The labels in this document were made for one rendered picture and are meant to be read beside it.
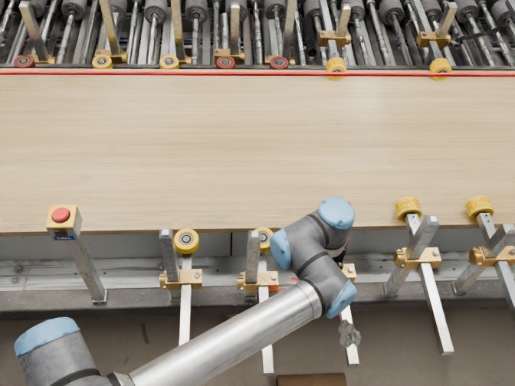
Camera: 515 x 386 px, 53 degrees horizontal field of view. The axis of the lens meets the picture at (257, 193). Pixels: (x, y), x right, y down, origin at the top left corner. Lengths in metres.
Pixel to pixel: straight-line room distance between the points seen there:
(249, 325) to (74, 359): 0.33
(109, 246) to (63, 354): 0.98
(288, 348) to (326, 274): 1.38
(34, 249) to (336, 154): 1.16
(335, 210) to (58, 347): 0.66
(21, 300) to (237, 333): 1.06
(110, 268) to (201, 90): 0.79
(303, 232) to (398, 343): 1.50
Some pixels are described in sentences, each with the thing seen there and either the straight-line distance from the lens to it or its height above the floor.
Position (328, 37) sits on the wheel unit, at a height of 0.97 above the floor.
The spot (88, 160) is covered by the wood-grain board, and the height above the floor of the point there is 0.90.
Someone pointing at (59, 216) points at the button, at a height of 1.23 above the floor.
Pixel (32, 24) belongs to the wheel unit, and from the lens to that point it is 2.39.
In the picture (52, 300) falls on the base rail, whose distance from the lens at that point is 1.91.
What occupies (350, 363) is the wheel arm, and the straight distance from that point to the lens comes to 1.61.
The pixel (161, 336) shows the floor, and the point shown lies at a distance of 2.53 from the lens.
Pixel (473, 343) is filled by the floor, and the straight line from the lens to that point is 2.76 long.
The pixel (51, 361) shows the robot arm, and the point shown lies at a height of 1.44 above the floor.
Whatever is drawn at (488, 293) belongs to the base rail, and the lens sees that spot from 2.05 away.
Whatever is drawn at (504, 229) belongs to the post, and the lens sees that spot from 1.67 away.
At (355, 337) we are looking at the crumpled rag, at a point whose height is 0.87.
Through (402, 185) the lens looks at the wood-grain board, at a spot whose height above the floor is 0.90.
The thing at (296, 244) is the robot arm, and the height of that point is 1.34.
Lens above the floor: 2.36
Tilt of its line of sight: 54 degrees down
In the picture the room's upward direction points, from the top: 5 degrees clockwise
